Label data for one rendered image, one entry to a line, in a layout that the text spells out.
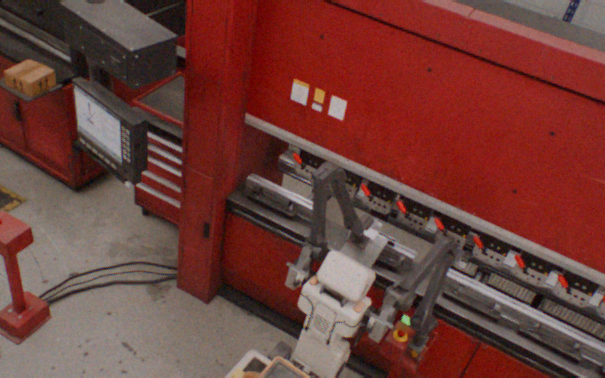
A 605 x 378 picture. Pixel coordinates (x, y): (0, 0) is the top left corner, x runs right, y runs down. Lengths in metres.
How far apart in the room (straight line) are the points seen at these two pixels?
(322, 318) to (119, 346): 1.62
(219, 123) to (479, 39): 1.33
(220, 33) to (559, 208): 1.69
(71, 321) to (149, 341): 0.49
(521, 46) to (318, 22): 0.89
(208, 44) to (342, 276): 1.25
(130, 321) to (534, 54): 2.79
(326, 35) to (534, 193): 1.16
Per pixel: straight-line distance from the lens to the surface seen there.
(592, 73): 2.64
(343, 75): 2.97
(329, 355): 2.98
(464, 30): 2.67
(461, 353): 3.54
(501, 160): 2.89
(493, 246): 3.15
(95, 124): 3.17
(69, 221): 4.75
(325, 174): 2.71
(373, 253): 3.29
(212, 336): 4.05
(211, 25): 3.00
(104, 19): 2.95
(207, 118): 3.25
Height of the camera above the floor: 3.28
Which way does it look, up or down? 40 degrees down
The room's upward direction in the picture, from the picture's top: 12 degrees clockwise
